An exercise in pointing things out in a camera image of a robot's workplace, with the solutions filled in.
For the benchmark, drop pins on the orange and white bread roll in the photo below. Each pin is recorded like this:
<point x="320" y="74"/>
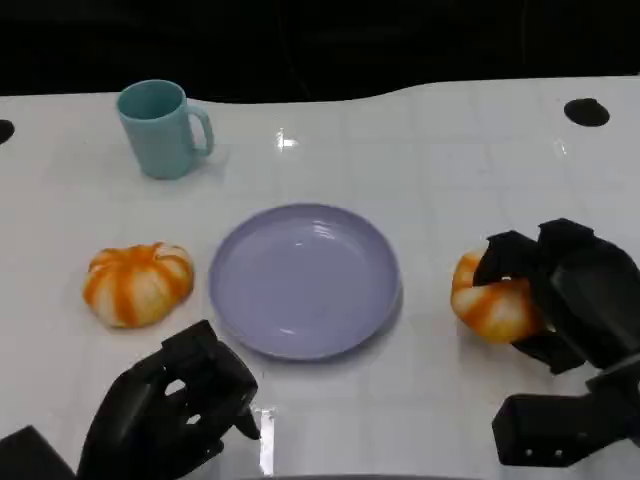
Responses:
<point x="137" y="287"/>
<point x="492" y="310"/>

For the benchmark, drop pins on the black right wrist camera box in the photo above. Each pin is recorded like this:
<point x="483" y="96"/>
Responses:
<point x="550" y="425"/>

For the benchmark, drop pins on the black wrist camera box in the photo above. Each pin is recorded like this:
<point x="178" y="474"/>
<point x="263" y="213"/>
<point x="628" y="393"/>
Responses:
<point x="30" y="457"/>
<point x="550" y="425"/>

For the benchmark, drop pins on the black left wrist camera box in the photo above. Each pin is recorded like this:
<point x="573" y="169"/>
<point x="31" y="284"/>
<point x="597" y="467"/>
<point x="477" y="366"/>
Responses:
<point x="30" y="457"/>

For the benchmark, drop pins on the pale green mug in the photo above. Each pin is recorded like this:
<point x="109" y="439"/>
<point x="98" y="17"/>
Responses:
<point x="157" y="137"/>

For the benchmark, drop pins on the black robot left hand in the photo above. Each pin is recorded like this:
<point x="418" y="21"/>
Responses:
<point x="150" y="415"/>

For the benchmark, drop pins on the lilac plate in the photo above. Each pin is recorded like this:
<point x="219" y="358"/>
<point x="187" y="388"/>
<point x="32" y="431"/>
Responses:
<point x="305" y="282"/>

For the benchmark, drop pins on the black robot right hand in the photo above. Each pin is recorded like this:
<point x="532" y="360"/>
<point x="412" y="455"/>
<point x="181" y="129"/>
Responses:
<point x="590" y="295"/>

